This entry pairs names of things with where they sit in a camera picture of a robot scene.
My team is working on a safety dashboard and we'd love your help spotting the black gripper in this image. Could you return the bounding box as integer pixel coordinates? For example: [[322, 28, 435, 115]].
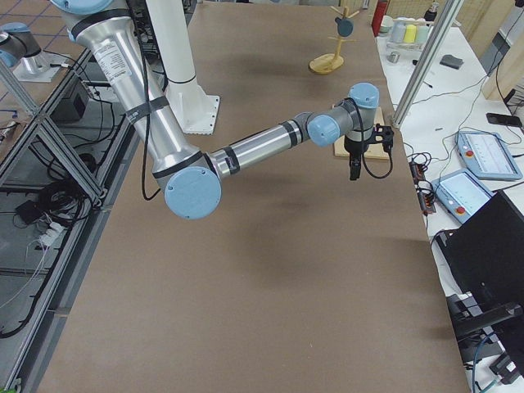
[[344, 137, 367, 181]]

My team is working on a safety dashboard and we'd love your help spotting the dark teal cup yellow inside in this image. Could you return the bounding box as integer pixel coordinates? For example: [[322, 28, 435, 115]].
[[335, 16, 354, 38]]

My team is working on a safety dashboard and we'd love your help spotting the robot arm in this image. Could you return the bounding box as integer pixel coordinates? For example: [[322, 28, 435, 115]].
[[54, 1, 379, 219], [1, 22, 50, 75]]

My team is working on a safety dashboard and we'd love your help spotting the wooden cup storage rack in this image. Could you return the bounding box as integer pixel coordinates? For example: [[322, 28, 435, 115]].
[[309, 6, 360, 75]]

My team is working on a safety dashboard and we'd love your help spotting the grey cup on tray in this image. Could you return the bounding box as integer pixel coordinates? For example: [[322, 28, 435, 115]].
[[391, 21, 406, 43]]

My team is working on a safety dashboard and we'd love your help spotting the yellow cup on tray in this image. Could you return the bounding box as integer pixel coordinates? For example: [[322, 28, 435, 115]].
[[403, 24, 417, 44]]

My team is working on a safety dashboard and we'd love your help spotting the light blue cup on tray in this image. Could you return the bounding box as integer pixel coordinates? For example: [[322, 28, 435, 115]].
[[414, 25, 430, 45]]

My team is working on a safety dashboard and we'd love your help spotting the bamboo cutting board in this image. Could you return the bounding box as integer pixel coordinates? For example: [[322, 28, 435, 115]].
[[333, 106, 388, 160]]

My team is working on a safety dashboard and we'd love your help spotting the near teach pendant tablet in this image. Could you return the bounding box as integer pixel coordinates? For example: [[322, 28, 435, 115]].
[[431, 169, 494, 224]]

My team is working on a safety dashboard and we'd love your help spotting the teach pendant tablet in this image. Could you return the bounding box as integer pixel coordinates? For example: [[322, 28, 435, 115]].
[[458, 131, 522, 181], [431, 169, 494, 224]]

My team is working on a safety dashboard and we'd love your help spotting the far teach pendant tablet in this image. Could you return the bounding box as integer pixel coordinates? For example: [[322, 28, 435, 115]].
[[458, 131, 522, 181]]

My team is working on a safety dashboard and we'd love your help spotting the black smartphone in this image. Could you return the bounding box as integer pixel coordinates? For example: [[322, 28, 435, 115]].
[[486, 112, 522, 128]]

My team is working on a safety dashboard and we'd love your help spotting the red cylinder bottle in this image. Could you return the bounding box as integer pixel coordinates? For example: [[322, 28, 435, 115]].
[[371, 0, 389, 37]]

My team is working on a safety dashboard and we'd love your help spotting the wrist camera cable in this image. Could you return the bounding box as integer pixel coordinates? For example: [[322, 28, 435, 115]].
[[359, 142, 395, 180]]

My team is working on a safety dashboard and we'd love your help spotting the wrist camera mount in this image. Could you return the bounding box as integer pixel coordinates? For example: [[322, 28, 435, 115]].
[[373, 124, 394, 153]]

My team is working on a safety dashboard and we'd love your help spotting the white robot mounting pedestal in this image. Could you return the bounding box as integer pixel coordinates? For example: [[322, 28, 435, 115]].
[[147, 0, 220, 135]]

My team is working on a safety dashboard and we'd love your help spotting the aluminium frame post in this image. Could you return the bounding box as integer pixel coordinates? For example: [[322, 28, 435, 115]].
[[391, 0, 464, 129]]

